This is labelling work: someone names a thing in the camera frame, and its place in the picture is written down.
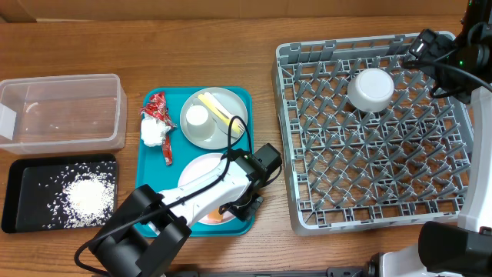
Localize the black rectangular tray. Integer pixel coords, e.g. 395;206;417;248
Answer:
1;154;118;233

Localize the teal plastic tray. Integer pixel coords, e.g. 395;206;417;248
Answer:
132;85;255;238

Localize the white plastic fork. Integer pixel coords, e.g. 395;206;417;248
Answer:
204;92;245;131

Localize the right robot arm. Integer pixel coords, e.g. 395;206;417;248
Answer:
361;0;491;276

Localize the red snack wrapper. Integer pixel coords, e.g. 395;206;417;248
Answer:
140;92;177;165

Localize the grey round plate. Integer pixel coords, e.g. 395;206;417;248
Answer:
180;87;248;150

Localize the white paper cup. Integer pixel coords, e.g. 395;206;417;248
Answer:
185;105;215;140

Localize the pink round plate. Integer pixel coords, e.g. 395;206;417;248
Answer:
178;152;235;225

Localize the grey bowl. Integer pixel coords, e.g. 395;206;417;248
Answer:
347;68;394;112

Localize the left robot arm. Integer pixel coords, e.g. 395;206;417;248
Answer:
88;144;282;277

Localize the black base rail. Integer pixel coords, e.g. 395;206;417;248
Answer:
165;266;365;277

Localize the orange food piece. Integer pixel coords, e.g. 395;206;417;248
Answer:
208;210;224;223

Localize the crumpled white napkin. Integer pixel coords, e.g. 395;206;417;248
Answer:
141;116;171;147

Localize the clear plastic bin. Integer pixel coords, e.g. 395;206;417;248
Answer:
1;74;127;155

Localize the pile of rice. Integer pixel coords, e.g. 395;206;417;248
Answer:
38;162;117;229

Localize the grey dishwasher rack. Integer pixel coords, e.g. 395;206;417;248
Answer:
272;33;473;235

